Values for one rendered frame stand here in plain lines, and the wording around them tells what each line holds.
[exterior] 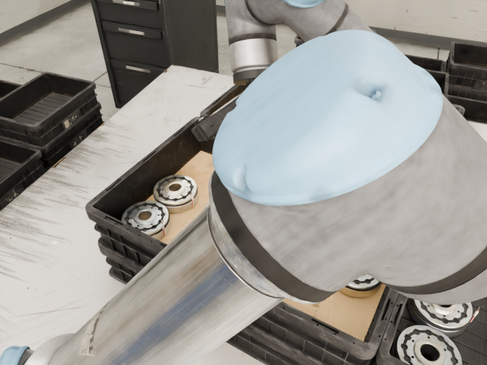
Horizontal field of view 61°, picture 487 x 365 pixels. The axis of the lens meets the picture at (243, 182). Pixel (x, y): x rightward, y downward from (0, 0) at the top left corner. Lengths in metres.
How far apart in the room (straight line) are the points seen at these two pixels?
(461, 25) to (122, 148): 3.26
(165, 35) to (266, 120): 2.10
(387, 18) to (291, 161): 3.92
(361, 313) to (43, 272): 0.73
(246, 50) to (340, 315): 0.50
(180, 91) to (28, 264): 0.88
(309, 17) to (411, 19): 3.50
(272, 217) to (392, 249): 0.07
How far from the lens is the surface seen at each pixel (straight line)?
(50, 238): 1.19
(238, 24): 0.66
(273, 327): 0.78
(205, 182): 1.05
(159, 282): 0.31
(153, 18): 2.35
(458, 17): 4.08
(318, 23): 0.60
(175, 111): 1.58
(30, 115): 2.15
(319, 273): 0.24
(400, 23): 4.10
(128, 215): 0.95
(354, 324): 0.82
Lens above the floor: 1.52
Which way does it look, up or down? 42 degrees down
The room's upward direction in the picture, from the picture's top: straight up
